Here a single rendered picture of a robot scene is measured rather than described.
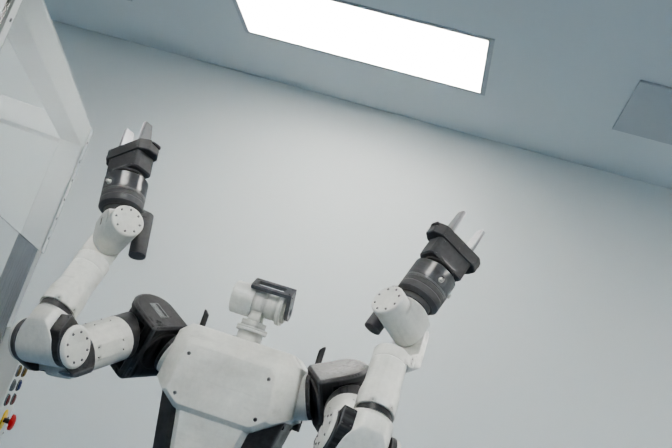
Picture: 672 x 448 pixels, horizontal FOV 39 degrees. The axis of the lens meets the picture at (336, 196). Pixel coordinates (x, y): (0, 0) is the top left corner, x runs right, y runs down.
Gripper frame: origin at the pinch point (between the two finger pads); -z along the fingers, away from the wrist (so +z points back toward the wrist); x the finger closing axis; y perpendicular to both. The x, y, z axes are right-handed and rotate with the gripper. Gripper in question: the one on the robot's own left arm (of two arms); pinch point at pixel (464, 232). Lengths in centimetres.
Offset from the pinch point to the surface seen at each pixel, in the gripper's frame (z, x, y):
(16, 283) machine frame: 47, 53, 89
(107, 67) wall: -127, 97, 356
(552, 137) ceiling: -203, -87, 205
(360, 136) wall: -168, -26, 280
